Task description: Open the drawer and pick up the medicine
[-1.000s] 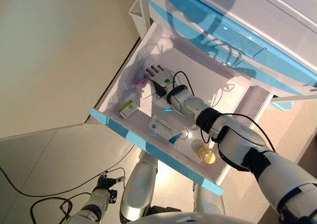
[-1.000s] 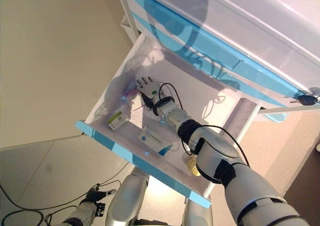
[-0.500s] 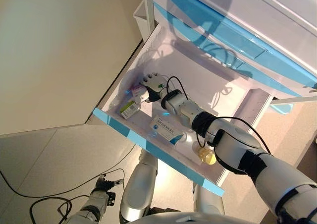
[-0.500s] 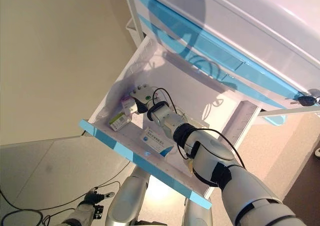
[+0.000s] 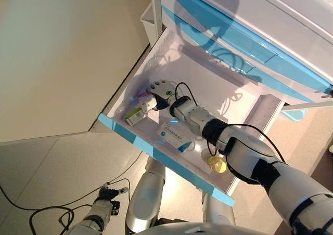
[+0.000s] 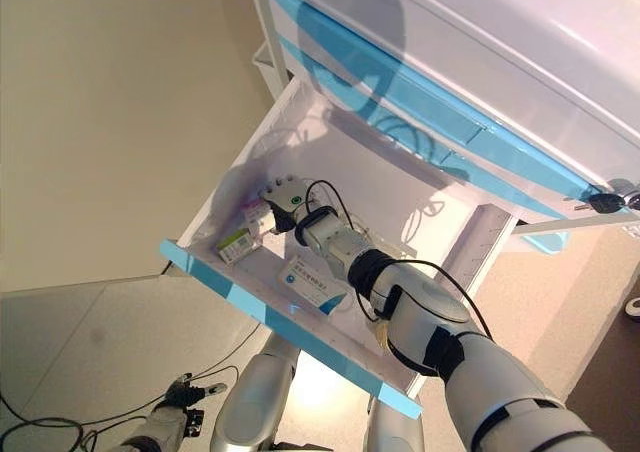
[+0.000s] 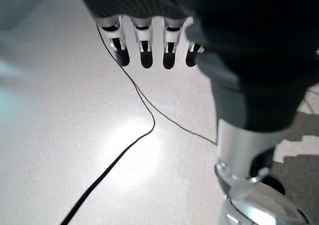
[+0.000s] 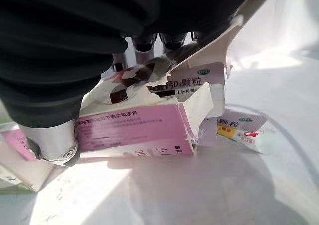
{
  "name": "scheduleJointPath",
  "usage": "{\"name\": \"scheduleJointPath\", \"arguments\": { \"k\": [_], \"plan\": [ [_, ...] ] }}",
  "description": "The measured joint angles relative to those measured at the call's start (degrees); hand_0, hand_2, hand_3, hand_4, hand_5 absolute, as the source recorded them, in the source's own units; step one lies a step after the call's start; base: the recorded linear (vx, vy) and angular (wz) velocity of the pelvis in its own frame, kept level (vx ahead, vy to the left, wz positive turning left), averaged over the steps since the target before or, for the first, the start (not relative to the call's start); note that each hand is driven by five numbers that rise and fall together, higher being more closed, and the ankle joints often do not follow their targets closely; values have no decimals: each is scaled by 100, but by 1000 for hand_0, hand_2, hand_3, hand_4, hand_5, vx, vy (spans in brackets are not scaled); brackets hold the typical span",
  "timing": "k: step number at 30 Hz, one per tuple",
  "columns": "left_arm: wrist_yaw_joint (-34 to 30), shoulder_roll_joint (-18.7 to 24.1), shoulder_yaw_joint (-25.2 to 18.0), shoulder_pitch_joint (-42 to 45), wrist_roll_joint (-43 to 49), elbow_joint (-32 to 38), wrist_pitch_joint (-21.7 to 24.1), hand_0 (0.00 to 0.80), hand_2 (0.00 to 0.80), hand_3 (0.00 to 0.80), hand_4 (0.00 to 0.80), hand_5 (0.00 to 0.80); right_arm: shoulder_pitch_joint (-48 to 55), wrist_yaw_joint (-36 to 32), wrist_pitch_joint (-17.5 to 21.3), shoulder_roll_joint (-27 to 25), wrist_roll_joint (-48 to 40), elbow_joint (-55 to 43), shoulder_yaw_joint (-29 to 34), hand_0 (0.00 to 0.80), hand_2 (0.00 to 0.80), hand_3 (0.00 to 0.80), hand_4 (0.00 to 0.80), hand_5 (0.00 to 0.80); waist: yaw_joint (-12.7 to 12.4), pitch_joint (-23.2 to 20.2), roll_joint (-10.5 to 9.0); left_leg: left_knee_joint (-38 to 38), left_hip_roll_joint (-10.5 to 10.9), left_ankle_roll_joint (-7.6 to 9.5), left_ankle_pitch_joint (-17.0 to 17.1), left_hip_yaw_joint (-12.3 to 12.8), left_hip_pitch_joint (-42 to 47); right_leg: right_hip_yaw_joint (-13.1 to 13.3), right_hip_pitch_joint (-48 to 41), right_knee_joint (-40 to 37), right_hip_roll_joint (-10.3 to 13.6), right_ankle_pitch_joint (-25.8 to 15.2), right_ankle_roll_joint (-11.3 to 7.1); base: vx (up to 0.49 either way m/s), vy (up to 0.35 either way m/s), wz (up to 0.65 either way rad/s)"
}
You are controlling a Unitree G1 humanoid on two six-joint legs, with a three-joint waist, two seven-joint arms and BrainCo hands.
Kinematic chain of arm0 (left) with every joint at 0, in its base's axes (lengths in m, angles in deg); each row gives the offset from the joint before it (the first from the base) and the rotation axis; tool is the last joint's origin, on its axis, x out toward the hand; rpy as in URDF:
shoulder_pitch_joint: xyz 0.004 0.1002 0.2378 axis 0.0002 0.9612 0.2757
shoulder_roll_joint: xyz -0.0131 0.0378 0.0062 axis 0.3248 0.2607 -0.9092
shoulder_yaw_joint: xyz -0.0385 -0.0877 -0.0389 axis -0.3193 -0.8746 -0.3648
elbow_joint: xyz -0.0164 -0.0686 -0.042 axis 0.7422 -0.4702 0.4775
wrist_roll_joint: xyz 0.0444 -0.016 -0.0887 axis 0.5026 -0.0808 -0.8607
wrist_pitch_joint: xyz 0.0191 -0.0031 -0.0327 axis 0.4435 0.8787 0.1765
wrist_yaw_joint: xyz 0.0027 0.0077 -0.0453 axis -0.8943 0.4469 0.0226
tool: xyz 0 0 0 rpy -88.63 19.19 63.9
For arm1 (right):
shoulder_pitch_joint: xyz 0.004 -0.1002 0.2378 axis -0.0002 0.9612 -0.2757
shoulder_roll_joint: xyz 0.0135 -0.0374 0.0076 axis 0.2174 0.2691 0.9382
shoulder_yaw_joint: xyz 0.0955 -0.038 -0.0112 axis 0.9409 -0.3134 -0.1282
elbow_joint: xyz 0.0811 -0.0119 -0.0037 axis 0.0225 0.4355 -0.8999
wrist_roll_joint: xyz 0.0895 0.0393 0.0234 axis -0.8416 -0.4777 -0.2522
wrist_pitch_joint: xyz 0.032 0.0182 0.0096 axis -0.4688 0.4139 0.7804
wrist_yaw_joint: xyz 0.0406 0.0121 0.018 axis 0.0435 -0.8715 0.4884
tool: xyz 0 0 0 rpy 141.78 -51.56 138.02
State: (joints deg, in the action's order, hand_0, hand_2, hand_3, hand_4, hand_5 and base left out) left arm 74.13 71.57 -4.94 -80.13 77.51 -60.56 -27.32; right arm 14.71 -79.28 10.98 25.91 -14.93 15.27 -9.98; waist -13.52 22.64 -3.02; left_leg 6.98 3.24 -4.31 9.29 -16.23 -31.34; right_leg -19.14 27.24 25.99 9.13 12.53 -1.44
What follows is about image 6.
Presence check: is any right silver robot leg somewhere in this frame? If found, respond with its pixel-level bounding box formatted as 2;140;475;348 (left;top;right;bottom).
364;396;426;452

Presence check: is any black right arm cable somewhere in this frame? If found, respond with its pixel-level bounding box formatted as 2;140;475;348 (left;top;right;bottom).
305;179;494;341

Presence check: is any left robot hand dark palm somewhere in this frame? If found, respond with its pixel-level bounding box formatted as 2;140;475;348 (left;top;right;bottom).
164;372;227;408

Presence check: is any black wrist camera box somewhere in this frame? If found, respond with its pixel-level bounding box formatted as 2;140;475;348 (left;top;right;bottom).
184;407;207;438

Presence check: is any white drawer blue front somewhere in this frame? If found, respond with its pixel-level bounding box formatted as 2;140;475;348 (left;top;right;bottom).
158;77;516;421

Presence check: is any small bottle yellow cap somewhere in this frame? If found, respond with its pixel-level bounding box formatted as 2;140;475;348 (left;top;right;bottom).
372;319;391;356

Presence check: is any right robot hand dark palm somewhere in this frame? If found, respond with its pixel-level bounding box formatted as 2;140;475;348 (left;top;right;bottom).
257;174;315;234

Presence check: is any small green medicine box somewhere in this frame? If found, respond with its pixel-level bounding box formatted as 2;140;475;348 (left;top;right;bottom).
215;227;264;264

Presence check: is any blue white medicine box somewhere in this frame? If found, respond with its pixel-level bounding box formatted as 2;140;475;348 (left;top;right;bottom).
276;254;349;316

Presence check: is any left silver robot leg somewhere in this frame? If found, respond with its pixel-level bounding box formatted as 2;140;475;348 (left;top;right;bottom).
209;331;301;452

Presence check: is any white blue medical cart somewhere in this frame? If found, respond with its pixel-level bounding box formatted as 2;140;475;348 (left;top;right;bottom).
244;0;640;398

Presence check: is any silver robot leg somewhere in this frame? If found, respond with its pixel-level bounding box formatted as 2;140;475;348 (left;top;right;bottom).
209;331;301;452
364;396;426;452

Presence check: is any purple white medicine box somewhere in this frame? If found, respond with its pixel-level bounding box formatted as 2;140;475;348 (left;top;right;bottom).
243;197;274;238

